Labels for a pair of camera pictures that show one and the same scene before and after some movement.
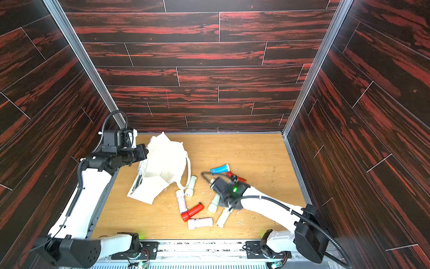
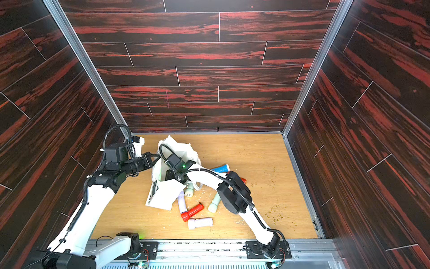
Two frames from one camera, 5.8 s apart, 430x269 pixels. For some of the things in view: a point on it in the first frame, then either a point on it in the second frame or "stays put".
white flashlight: x=189 y=191 stays put
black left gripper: x=143 y=155 to x=148 y=162
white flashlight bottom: x=195 y=223 stays put
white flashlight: x=180 y=195 stays put
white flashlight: x=213 y=206 stays put
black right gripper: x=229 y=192 to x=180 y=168
